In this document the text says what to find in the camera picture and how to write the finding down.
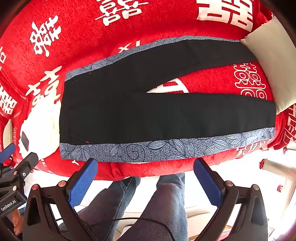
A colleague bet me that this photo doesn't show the black pants with patterned stripe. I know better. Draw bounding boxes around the black pants with patterned stripe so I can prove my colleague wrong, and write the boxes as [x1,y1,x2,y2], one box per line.
[59,37,276,162]

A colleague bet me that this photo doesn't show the person's left hand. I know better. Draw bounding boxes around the person's left hand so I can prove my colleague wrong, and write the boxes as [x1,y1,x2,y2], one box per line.
[11,209,23,236]

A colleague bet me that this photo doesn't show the person's legs in jeans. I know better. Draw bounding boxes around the person's legs in jeans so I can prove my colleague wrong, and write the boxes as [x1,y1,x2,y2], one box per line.
[78,173,188,240]

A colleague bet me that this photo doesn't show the beige pillow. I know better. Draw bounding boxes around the beige pillow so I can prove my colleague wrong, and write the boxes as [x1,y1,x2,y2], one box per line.
[240,17,296,114]

